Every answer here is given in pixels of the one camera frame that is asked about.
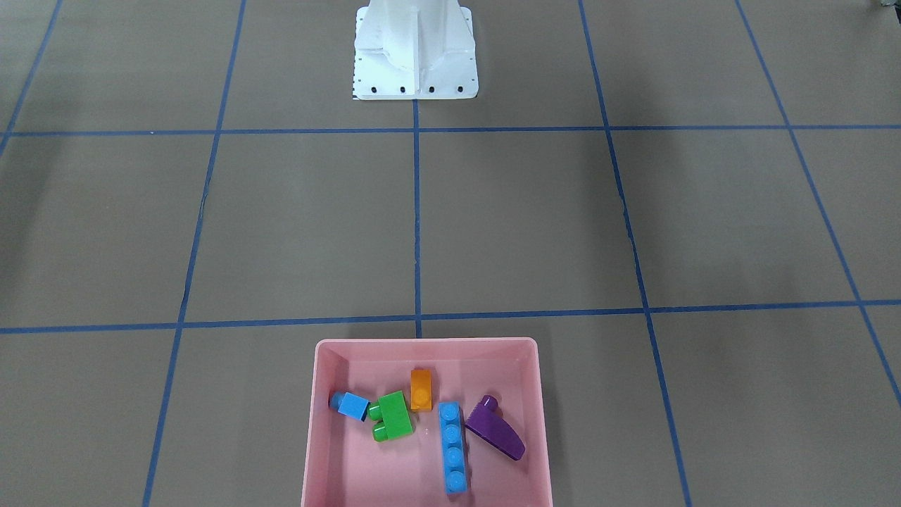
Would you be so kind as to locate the orange toy block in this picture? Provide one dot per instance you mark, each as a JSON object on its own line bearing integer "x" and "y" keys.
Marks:
{"x": 420, "y": 390}

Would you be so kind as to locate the green toy block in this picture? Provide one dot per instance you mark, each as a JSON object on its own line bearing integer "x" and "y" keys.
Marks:
{"x": 391, "y": 417}

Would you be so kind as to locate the long blue toy block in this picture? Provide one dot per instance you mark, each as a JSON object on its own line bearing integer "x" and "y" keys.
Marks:
{"x": 454, "y": 469}

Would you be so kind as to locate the purple sloped toy block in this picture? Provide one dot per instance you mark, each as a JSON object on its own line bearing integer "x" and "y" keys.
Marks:
{"x": 486, "y": 422}

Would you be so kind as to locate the small blue toy block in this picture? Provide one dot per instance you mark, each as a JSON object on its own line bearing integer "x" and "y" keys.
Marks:
{"x": 350, "y": 405}

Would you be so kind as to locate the pink plastic box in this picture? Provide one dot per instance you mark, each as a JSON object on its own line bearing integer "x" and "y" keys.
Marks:
{"x": 345, "y": 466}

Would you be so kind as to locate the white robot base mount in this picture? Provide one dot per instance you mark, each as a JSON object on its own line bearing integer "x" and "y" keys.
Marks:
{"x": 414, "y": 50}

